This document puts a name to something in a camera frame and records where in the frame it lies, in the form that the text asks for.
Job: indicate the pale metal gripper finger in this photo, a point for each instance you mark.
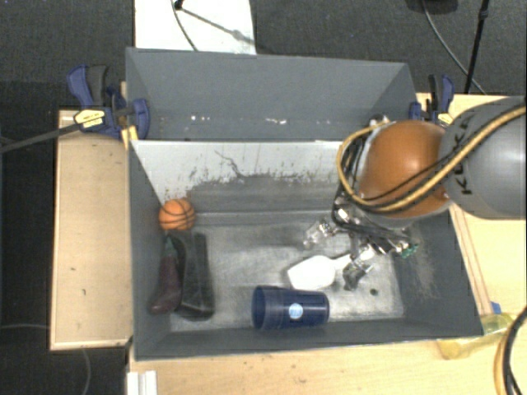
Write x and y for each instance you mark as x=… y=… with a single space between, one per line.
x=353 y=277
x=357 y=255

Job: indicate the white plastic bottle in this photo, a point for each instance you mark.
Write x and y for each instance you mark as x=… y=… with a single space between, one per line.
x=311 y=273

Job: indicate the clear glass thing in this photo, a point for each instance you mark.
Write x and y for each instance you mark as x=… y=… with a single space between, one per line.
x=316 y=233

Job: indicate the dark blue plastic cup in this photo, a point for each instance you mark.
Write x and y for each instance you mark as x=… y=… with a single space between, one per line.
x=284 y=308

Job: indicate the dark green flat block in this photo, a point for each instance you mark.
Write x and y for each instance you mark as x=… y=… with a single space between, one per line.
x=199 y=278

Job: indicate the grey metal bin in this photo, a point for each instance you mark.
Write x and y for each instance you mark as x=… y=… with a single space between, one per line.
x=263 y=97

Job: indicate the purple toy eggplant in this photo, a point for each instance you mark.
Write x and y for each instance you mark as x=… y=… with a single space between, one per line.
x=169 y=280

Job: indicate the orange toy basketball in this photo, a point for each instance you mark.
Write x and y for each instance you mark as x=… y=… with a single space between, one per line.
x=177 y=215

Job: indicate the pale wood board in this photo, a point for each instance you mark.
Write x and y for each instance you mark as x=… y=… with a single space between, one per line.
x=90 y=241

